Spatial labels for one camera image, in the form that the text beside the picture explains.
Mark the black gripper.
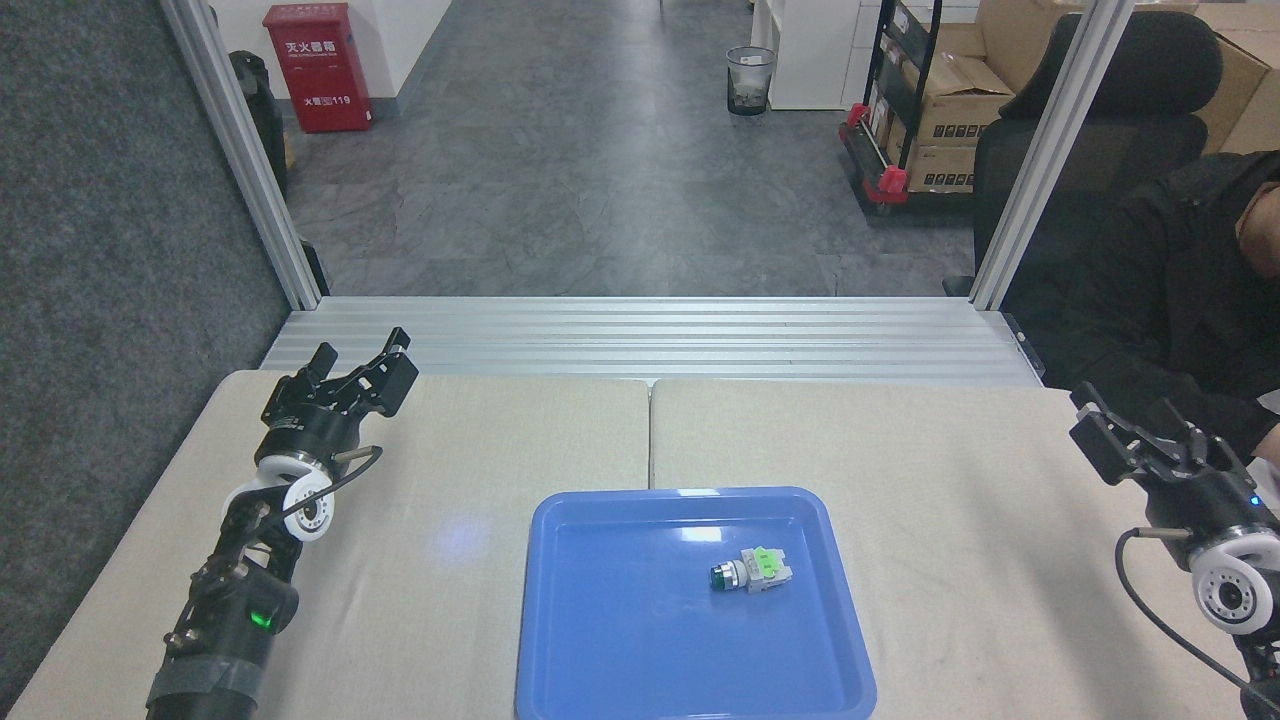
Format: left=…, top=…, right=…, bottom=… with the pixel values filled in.
left=1068, top=382, right=1280, bottom=573
left=258, top=327, right=420, bottom=469

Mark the green push button switch part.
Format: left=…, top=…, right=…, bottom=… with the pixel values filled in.
left=709, top=544, right=795, bottom=594

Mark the blue plastic tray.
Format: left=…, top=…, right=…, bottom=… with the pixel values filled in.
left=514, top=486, right=879, bottom=720

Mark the person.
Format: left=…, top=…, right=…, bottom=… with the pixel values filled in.
left=1003, top=150, right=1280, bottom=473

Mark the grey felt partition panel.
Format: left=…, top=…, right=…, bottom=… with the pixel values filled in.
left=0, top=0, right=297, bottom=691

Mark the red fire extinguisher box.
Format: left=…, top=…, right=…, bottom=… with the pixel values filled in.
left=262, top=2, right=374, bottom=135

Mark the black office chair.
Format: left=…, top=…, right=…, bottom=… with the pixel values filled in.
left=942, top=11, right=1225, bottom=299

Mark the small cardboard box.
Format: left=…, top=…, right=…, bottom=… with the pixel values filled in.
left=906, top=144, right=979, bottom=194

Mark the large cardboard box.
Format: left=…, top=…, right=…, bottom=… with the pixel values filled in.
left=1192, top=4, right=1280, bottom=157

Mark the cardboard box with open flap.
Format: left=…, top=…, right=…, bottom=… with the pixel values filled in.
left=898, top=52, right=1017, bottom=149

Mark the black cart with red corners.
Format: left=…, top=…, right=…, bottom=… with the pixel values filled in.
left=837, top=0, right=979, bottom=218

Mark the black mesh trash bin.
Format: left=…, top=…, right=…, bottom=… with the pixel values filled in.
left=725, top=46, right=779, bottom=118

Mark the white cabinet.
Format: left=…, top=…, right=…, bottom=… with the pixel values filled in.
left=750, top=0, right=883, bottom=112

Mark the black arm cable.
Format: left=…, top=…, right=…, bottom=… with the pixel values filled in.
left=262, top=444, right=385, bottom=547
left=1114, top=526, right=1280, bottom=703

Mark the silver aluminium post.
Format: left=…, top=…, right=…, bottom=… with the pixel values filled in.
left=160, top=0, right=324, bottom=312
left=969, top=0, right=1138, bottom=312

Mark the silver aluminium rail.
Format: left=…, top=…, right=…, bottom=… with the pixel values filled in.
left=258, top=295, right=1047, bottom=389

